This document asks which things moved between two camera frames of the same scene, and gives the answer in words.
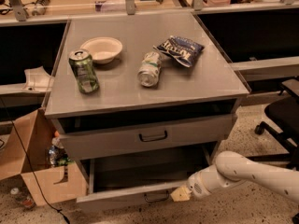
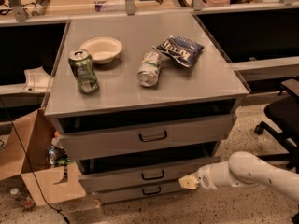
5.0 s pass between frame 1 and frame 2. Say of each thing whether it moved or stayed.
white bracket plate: stayed
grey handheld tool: stayed
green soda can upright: stayed
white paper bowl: stayed
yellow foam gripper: moved
